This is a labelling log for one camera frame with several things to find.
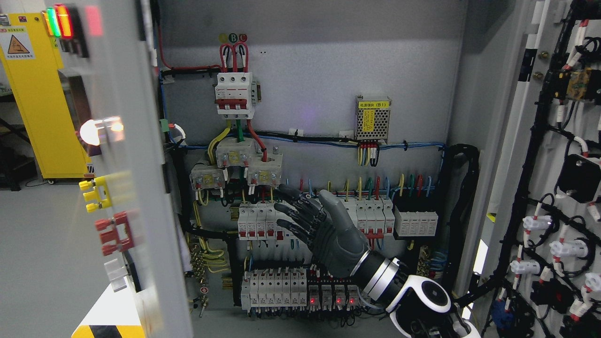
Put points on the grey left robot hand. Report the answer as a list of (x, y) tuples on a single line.
[(325, 226)]

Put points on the grey cabinet door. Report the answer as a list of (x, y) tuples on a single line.
[(120, 79), (528, 97)]

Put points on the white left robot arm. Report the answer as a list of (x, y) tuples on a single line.
[(417, 306)]

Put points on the relay terminal block row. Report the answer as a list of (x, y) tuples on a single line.
[(328, 295)]

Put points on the white lower breaker row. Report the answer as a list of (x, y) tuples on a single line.
[(274, 290)]

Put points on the white black surge protector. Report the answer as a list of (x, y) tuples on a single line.
[(415, 216)]

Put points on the white breaker socket row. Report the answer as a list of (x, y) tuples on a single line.
[(372, 217)]

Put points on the grey current transformers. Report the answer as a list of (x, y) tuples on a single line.
[(237, 160)]

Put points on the metal mesh power supply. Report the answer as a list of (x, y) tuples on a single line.
[(372, 118)]

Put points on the white red main breaker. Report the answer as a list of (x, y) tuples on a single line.
[(236, 90)]

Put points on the white indicator light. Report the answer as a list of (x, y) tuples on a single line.
[(102, 131)]

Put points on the yellow safety cabinet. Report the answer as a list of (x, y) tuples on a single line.
[(31, 59)]

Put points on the red indicator light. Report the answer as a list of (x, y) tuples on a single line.
[(71, 30)]

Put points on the green indicator light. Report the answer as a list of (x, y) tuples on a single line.
[(53, 23)]

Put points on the yellow indicator light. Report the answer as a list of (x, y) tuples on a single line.
[(47, 23)]

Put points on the black white rotary switch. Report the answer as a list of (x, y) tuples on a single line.
[(117, 273)]

